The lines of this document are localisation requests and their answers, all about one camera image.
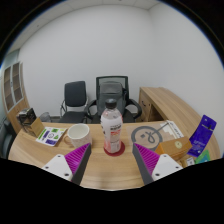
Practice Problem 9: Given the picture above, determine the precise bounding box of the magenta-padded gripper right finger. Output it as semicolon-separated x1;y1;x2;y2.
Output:
131;143;183;186

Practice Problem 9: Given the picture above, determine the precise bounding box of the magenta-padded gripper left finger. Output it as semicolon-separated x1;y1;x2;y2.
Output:
41;142;92;186

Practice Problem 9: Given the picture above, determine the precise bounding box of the clear bottle with white label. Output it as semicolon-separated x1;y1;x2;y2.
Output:
100;98;124;154

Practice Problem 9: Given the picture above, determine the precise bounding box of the white ceramic mug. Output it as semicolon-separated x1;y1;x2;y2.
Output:
63;123;93;149

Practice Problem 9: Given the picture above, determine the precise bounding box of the flat round red coaster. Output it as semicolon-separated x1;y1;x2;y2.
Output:
103;141;126;157

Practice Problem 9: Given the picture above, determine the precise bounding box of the brown cardboard box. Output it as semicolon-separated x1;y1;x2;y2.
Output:
154;136;193;162

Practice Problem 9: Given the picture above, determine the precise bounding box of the white and green leaflet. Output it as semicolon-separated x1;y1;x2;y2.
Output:
35;126;68;147

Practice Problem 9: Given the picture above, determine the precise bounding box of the small yellow-brown packet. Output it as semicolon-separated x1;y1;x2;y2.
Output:
179;154;197;168

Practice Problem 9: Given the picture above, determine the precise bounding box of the green packet with teal card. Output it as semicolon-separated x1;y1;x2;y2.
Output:
194;149;212;165

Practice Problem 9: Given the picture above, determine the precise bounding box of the wooden side desk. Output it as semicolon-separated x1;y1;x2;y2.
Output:
137;86;201;134

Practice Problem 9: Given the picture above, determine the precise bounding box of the purple pouch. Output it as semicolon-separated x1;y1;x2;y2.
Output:
187;114;217;158

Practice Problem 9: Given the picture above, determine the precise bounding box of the dark box on brown box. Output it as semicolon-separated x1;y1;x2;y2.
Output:
16;107;45;138

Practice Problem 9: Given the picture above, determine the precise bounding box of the black visitor chair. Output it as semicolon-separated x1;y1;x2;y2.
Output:
59;80;89;124

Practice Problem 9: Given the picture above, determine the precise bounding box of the dark swivel chair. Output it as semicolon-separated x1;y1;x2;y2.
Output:
0;119;18;159

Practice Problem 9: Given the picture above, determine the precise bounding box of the grey mesh office chair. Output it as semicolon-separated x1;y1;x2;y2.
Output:
87;75;143;125

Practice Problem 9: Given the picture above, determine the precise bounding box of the wooden cabinet with glass doors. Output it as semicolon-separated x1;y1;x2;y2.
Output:
1;61;30;134

